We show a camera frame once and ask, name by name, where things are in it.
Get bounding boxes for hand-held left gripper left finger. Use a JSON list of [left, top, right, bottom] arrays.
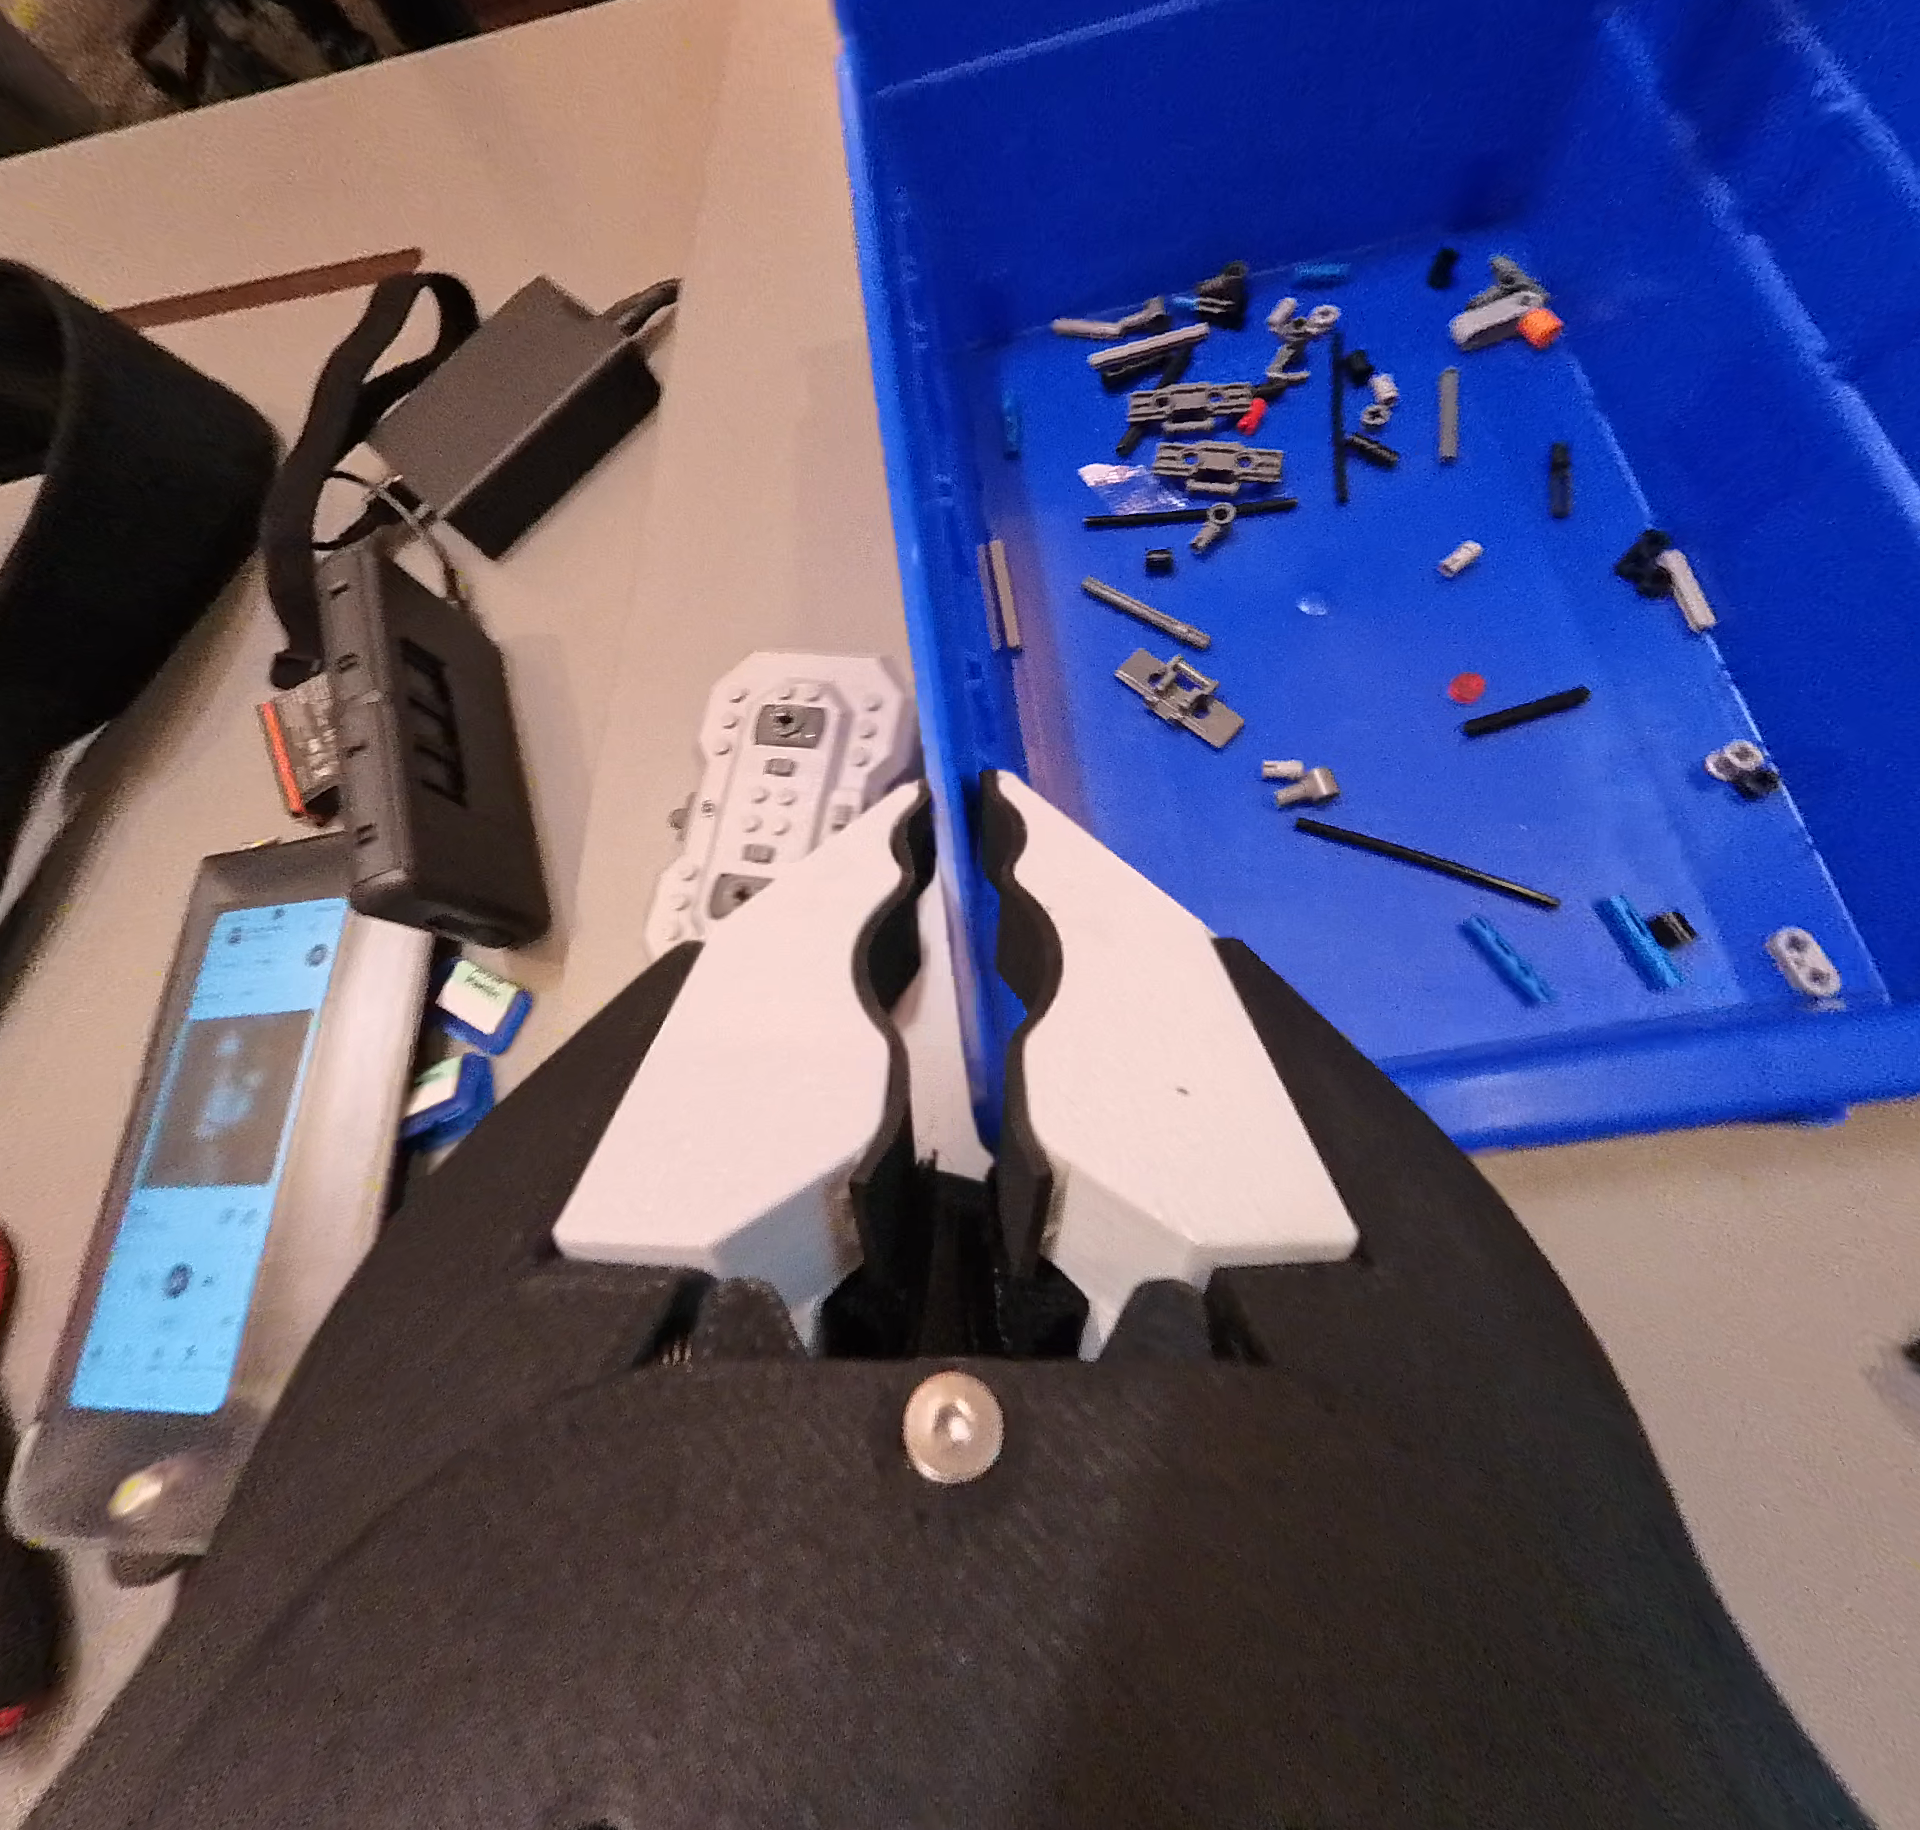
[[548, 780, 935, 1359]]

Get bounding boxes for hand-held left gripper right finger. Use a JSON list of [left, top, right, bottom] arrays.
[[978, 765, 1364, 1354]]

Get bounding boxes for small building parts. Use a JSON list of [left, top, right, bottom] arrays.
[[982, 247, 1848, 1006]]

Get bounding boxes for blue plastic bin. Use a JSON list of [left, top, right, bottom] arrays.
[[826, 0, 1920, 1155]]

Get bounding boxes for blue memory card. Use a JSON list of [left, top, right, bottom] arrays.
[[404, 1057, 498, 1143], [434, 959, 539, 1044]]

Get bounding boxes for white control hub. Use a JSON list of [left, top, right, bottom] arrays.
[[645, 647, 920, 961]]

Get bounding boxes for smartphone in clear case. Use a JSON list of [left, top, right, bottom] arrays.
[[5, 832, 437, 1559]]

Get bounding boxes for black power adapter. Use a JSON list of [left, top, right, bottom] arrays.
[[364, 277, 684, 558]]

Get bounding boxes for black fabric case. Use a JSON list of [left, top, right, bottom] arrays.
[[0, 256, 285, 871]]

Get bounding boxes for black ribbed device with strap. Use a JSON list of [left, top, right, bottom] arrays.
[[257, 269, 556, 949]]

